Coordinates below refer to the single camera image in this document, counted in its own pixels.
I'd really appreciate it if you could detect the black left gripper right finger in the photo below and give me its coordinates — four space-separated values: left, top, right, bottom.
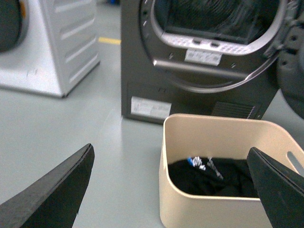
247 147 304 228

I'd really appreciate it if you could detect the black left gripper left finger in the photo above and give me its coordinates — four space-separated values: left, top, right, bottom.
0 143 95 228

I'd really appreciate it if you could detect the beige plastic laundry hamper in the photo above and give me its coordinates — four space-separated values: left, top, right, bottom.
159 114 304 228

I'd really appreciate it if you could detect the black printed garment in hamper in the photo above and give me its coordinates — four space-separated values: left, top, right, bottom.
168 156 258 198

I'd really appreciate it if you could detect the dark round dryer door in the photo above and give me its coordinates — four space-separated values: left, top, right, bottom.
277 0 304 118

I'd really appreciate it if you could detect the dark grey dryer machine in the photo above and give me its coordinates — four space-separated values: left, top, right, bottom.
121 0 303 124

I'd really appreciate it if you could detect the white washing machine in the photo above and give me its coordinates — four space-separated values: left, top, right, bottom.
0 0 100 97

